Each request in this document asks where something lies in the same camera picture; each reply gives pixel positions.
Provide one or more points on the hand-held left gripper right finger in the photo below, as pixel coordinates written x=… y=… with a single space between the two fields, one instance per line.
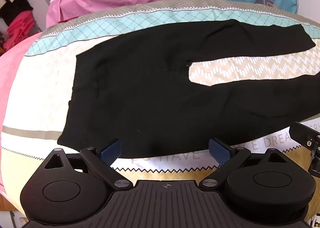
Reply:
x=220 y=153

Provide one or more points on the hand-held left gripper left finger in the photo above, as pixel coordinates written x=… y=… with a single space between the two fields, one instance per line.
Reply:
x=111 y=151

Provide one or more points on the patterned bed quilt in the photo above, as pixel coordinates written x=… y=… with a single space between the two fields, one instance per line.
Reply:
x=47 y=92

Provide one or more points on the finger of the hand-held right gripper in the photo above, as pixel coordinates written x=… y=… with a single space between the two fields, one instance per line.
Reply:
x=303 y=132

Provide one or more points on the black pants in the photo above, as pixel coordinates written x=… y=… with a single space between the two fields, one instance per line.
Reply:
x=140 y=92

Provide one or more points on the pink blanket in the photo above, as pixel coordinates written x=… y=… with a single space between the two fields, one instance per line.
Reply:
x=12 y=67

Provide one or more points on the pile of red clothes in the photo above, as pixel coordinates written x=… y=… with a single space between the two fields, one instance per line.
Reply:
x=21 y=27

